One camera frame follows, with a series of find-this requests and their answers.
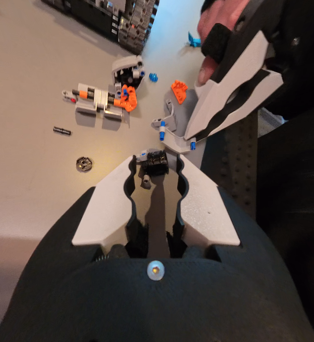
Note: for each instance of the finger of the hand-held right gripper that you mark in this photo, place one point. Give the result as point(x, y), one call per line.
point(207, 101)
point(258, 93)

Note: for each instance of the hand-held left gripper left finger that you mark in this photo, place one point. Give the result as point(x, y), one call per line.
point(103, 208)

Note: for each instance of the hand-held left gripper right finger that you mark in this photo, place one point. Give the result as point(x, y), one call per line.
point(207, 213)

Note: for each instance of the blue connector pin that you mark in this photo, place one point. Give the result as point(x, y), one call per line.
point(193, 145)

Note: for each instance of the grey curved brick panel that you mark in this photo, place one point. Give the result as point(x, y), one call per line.
point(177, 144)

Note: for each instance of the black toy wheel hub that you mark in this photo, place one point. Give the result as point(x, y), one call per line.
point(157, 163)

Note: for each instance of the person's right hand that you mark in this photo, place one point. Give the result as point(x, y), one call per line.
point(213, 16)

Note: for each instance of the orange brick piece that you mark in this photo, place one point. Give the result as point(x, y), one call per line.
point(179, 90)

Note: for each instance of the black dimpled mat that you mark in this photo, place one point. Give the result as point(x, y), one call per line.
point(234, 173)

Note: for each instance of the black round brick plate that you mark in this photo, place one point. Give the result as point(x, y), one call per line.
point(84, 163)

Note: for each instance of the light blue plastic part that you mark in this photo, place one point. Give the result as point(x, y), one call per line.
point(193, 40)

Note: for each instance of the clear blue round stud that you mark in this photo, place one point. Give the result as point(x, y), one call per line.
point(153, 77)

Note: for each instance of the black connector pin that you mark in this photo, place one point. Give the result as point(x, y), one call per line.
point(62, 130)

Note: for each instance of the grey dome brick assembly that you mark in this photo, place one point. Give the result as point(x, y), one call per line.
point(122, 64)

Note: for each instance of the grey orange axle assembly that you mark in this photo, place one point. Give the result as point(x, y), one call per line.
point(93, 98)

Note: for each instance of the tracked toy brick robot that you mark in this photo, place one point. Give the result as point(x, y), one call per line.
point(125, 26)

